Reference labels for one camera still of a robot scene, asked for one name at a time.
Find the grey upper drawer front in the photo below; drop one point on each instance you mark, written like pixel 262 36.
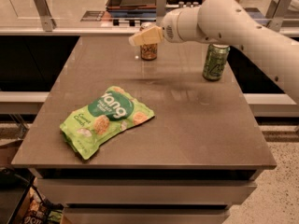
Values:
pixel 96 191

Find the snack bag on floor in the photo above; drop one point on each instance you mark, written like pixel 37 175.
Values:
pixel 43 212

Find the green soda can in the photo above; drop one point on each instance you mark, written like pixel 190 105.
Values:
pixel 216 59

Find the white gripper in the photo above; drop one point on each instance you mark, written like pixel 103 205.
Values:
pixel 170 27

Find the orange soda can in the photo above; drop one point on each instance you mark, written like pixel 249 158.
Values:
pixel 149 52

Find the left metal bracket post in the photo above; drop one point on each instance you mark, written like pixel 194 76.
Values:
pixel 47 21

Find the green rice chip bag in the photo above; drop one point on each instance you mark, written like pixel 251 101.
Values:
pixel 89 127

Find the grey lower drawer front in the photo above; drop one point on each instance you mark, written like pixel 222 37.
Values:
pixel 144 216

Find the centre metal bracket post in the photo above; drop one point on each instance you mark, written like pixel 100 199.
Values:
pixel 160 10

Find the right metal bracket post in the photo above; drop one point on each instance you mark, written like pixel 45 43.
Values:
pixel 275 14

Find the metal bracket post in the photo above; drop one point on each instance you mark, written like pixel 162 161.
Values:
pixel 47 21
pixel 275 14
pixel 160 10

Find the grey drawer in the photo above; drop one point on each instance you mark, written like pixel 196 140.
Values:
pixel 144 216
pixel 96 191

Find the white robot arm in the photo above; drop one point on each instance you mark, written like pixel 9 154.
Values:
pixel 225 22

